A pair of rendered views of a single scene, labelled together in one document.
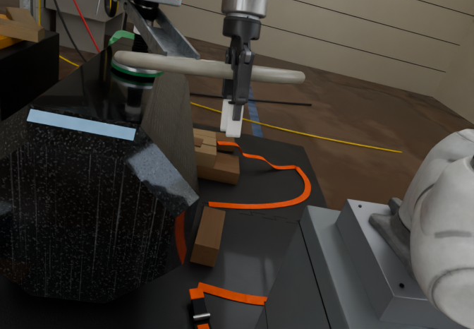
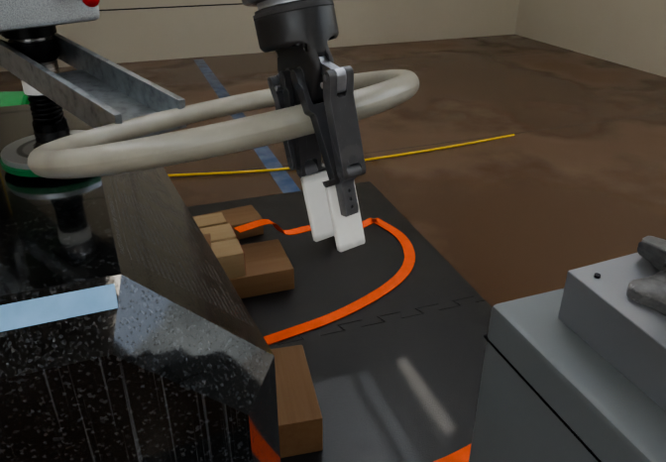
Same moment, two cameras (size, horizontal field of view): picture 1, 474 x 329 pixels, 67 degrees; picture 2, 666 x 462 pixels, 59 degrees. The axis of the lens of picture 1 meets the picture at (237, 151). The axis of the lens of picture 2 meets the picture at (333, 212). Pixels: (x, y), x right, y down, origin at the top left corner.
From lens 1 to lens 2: 0.22 m
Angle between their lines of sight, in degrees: 9
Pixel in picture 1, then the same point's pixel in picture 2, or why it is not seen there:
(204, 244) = (295, 419)
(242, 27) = (306, 23)
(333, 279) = (629, 436)
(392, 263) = not seen: outside the picture
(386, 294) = not seen: outside the picture
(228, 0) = not seen: outside the picture
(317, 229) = (538, 345)
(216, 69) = (277, 126)
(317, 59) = not seen: hidden behind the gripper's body
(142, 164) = (152, 344)
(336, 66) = (360, 34)
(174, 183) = (222, 351)
